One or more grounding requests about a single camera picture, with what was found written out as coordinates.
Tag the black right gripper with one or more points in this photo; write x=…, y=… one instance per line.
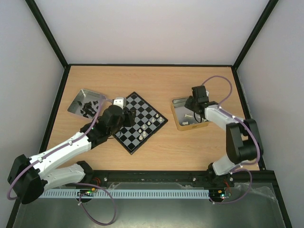
x=191, y=103

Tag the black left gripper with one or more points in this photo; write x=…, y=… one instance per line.
x=130, y=119

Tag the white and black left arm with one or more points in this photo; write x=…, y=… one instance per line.
x=30, y=177

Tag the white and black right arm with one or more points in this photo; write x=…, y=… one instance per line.
x=243, y=142

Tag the pile of black chess pieces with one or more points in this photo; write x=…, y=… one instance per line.
x=88, y=109

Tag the gold-rimmed metal tin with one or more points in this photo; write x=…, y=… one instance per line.
x=179, y=110

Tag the black and white chessboard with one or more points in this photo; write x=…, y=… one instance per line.
x=128, y=137

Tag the silver metal tin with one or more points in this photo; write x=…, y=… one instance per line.
x=84, y=96

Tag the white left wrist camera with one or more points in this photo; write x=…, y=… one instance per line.
x=120, y=102

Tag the light blue slotted cable duct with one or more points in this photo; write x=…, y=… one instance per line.
x=125, y=194

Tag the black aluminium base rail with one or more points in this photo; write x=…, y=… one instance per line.
x=193, y=178

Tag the black enclosure frame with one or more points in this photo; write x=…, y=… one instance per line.
x=225, y=18

